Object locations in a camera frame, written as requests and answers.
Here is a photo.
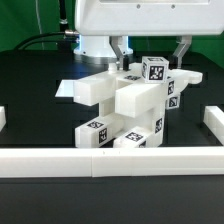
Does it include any black cable bundle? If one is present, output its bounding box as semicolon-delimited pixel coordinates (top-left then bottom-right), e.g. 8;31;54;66
13;29;81;52

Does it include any white chair back frame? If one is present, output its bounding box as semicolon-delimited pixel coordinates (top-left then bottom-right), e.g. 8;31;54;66
73;63;203;118

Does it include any white right fence wall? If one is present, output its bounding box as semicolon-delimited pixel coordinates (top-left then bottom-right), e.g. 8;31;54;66
203;106;224;146

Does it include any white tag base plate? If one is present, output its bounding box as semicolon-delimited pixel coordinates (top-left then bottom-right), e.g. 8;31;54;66
55;80;75;97

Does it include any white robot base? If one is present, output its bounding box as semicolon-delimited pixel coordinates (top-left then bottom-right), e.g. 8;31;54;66
74;35;133;64

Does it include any white left fence stub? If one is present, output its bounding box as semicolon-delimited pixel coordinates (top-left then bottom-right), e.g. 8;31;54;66
0;106;6;132

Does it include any white front fence wall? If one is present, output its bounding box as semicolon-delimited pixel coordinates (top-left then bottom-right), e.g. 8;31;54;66
0;147;224;178

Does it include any white fence wall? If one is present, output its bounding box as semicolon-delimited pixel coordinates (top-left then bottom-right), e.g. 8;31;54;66
203;106;224;146
0;147;224;178

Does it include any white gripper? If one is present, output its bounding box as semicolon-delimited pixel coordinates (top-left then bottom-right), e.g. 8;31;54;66
75;0;224;71

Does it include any white chair seat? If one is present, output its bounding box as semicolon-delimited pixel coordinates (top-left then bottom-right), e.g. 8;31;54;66
100;96;165;148

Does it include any white tagged cube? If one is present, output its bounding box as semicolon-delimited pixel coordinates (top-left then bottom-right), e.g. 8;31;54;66
141;56;169;83
166;94;181;110

